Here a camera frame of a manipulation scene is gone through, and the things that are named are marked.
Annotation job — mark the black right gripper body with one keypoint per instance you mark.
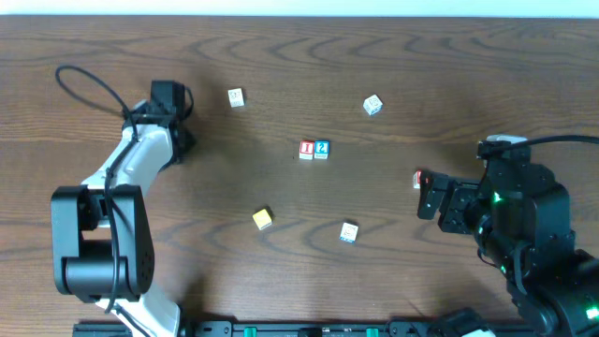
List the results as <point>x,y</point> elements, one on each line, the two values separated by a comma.
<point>445,201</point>

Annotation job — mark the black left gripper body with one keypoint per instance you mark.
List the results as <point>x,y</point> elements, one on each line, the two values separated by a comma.
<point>185,139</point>

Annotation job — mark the blue number 2 block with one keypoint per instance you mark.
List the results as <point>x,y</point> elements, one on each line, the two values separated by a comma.
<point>321,149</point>

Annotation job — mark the red letter I block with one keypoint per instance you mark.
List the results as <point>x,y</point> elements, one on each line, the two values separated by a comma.
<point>306,150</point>

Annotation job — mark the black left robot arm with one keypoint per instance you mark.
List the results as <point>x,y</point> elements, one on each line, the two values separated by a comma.
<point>102,246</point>

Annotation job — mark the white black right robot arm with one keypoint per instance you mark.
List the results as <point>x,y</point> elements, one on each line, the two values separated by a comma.
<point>563,295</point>

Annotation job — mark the red white block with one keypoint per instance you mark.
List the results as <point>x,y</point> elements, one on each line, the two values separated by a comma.
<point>416,179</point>

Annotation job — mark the white block with number 5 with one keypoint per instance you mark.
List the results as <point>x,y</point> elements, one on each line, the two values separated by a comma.
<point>236,98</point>

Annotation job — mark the white block blue edge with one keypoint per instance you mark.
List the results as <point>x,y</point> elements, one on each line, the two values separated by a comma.
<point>349,232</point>

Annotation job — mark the white block with green side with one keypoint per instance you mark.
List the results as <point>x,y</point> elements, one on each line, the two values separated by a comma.
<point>372,104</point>

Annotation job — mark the yellow wooden block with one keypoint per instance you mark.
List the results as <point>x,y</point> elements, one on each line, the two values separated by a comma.
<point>262,218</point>

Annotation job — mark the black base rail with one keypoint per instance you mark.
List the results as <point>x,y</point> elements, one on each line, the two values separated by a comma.
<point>464,322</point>

